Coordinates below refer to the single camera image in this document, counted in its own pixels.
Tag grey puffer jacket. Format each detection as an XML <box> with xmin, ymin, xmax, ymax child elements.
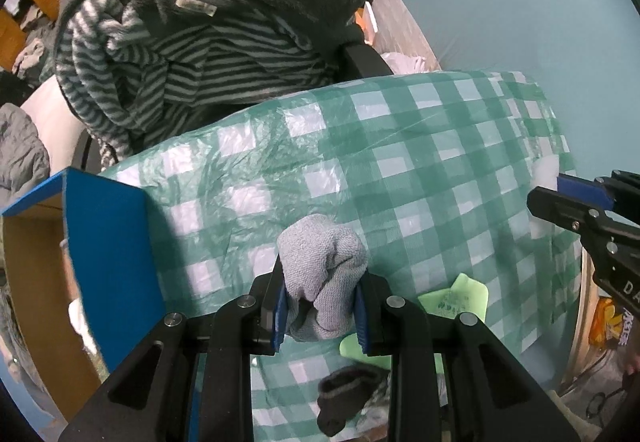
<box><xmin>0</xmin><ymin>102</ymin><xmax>50</xmax><ymax>209</ymax></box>

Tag white patterned cloth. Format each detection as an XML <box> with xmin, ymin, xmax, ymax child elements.
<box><xmin>354</xmin><ymin>372</ymin><xmax>392</xmax><ymax>442</ymax></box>

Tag blue cardboard box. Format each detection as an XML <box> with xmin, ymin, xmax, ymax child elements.
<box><xmin>1</xmin><ymin>168</ymin><xmax>166</xmax><ymax>420</ymax></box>

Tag light green sock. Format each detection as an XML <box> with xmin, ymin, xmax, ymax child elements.
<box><xmin>338</xmin><ymin>273</ymin><xmax>489</xmax><ymax>370</ymax></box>

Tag striped grey sweater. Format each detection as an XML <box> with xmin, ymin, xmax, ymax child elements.
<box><xmin>54</xmin><ymin>0</ymin><xmax>336</xmax><ymax>165</ymax></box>

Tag orange snack package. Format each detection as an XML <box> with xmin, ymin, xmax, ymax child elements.
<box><xmin>588</xmin><ymin>297</ymin><xmax>634</xmax><ymax>350</ymax></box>

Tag grey sock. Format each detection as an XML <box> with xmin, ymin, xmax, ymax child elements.
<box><xmin>277</xmin><ymin>214</ymin><xmax>368</xmax><ymax>342</ymax></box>

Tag black sock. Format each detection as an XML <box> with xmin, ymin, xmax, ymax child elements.
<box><xmin>317</xmin><ymin>364</ymin><xmax>388</xmax><ymax>436</ymax></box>

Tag grey bed mattress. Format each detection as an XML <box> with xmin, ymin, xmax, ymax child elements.
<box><xmin>21</xmin><ymin>76</ymin><xmax>101</xmax><ymax>174</ymax></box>

